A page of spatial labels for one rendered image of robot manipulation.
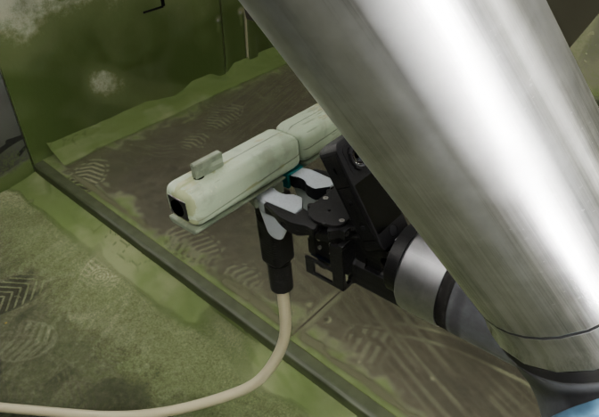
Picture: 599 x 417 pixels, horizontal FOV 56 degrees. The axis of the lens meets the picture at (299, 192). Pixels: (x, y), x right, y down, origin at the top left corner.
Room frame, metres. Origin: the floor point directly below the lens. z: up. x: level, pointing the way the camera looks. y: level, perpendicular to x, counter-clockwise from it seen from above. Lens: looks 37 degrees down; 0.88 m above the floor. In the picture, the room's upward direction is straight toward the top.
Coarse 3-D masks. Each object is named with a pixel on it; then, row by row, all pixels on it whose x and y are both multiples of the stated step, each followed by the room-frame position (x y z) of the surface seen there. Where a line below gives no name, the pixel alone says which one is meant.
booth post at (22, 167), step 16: (0, 80) 1.23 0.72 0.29; (0, 96) 1.23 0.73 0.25; (0, 112) 1.22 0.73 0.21; (0, 128) 1.21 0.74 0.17; (16, 128) 1.23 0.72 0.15; (0, 144) 1.20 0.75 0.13; (16, 144) 1.22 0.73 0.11; (0, 160) 1.19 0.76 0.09; (16, 160) 1.21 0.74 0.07; (0, 176) 1.18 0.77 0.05; (16, 176) 1.20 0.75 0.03
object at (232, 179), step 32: (288, 128) 0.55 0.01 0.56; (320, 128) 0.55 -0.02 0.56; (224, 160) 0.48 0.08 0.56; (256, 160) 0.48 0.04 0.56; (288, 160) 0.51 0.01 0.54; (192, 192) 0.42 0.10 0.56; (224, 192) 0.44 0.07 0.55; (256, 192) 0.47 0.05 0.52; (288, 192) 0.51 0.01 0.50; (192, 224) 0.42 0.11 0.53; (288, 256) 0.50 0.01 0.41; (288, 288) 0.49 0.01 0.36
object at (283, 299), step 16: (288, 304) 0.50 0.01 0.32; (288, 320) 0.49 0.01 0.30; (288, 336) 0.49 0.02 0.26; (272, 368) 0.49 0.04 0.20; (256, 384) 0.49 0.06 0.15; (208, 400) 0.50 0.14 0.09; (224, 400) 0.50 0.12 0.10; (48, 416) 0.53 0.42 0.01; (64, 416) 0.53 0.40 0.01; (80, 416) 0.52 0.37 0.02; (96, 416) 0.52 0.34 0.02; (112, 416) 0.52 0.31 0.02; (128, 416) 0.52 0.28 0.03; (144, 416) 0.51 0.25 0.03; (160, 416) 0.51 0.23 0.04
